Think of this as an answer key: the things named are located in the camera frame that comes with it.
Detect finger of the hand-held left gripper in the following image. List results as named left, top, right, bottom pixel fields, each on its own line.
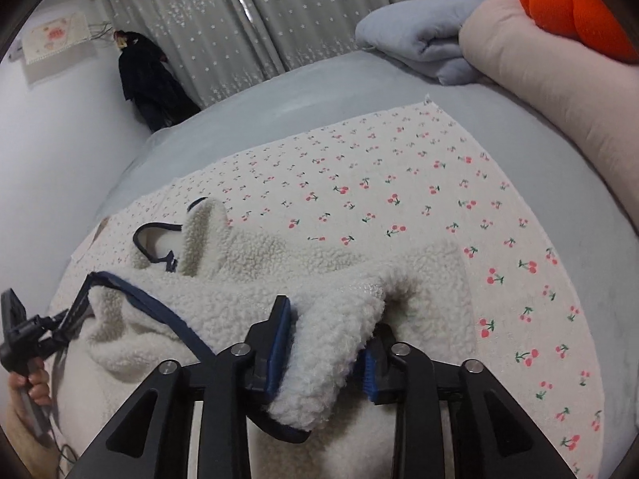
left=37, top=327, right=69, bottom=352
left=36, top=309, right=71, bottom=330

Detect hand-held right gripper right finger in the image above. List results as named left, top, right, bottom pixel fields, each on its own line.
left=359, top=324, right=582, bottom=479

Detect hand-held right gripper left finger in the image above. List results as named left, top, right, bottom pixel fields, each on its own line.
left=65, top=295, right=292, bottom=479

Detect white fleece jacket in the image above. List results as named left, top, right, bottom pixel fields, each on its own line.
left=50, top=197, right=476, bottom=479

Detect person's left forearm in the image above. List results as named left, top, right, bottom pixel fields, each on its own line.
left=0, top=409, right=61, bottom=479

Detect dark hanging clothes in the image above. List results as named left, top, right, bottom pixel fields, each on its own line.
left=115, top=30, right=203, bottom=133

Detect person's left hand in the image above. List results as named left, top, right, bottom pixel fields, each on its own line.
left=6, top=366, right=55, bottom=432

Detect cherry print cloth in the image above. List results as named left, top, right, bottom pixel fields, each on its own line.
left=50, top=99, right=607, bottom=479

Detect grey bed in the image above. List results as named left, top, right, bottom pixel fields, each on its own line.
left=95, top=47, right=639, bottom=479

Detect grey star-print curtain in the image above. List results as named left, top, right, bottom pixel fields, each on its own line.
left=100, top=0, right=290, bottom=111
left=234, top=0, right=395, bottom=75

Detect grey folded blanket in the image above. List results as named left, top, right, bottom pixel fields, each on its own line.
left=355, top=0, right=482, bottom=85

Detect pink pillow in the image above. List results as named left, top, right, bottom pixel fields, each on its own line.
left=458, top=0, right=639, bottom=210

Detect orange persimmon plush pillow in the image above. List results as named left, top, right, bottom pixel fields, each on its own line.
left=518, top=0, right=639, bottom=65

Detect embroidered white wall cloth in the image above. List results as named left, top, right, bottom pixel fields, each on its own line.
left=22, top=10, right=93, bottom=65

